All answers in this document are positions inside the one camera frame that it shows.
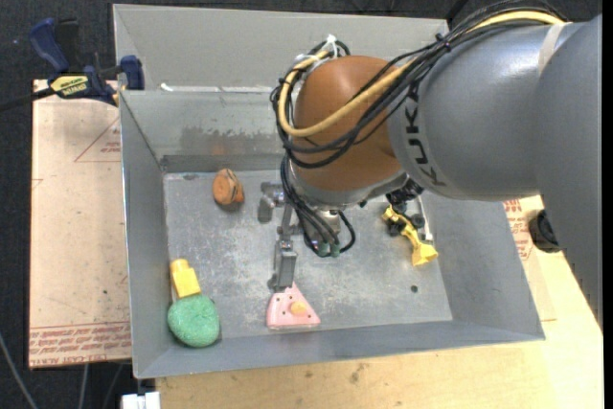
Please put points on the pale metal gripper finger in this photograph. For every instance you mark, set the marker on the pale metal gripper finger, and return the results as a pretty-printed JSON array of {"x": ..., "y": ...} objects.
[
  {"x": 286, "y": 267},
  {"x": 267, "y": 206}
]

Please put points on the orange black-striped toy fruit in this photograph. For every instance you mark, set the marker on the orange black-striped toy fruit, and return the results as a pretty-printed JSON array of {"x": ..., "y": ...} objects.
[{"x": 227, "y": 188}]

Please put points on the pink toy cheese wedge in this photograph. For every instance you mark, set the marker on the pink toy cheese wedge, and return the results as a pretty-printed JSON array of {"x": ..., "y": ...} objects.
[{"x": 289, "y": 314}]

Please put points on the grey metal bin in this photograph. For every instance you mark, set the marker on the grey metal bin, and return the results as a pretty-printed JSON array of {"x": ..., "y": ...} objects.
[{"x": 373, "y": 282}]

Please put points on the yellow plastic toy tool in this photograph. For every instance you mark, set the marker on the yellow plastic toy tool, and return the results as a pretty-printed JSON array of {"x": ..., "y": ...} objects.
[{"x": 413, "y": 238}]

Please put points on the yellow plastic block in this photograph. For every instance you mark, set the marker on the yellow plastic block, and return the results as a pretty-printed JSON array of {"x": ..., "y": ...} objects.
[{"x": 185, "y": 279}]

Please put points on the green round sponge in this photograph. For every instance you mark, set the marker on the green round sponge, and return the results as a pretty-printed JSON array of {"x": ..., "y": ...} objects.
[{"x": 193, "y": 322}]

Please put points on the brown cardboard board, red print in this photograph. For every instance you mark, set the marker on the brown cardboard board, red print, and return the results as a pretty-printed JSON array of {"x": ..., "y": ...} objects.
[{"x": 76, "y": 230}]

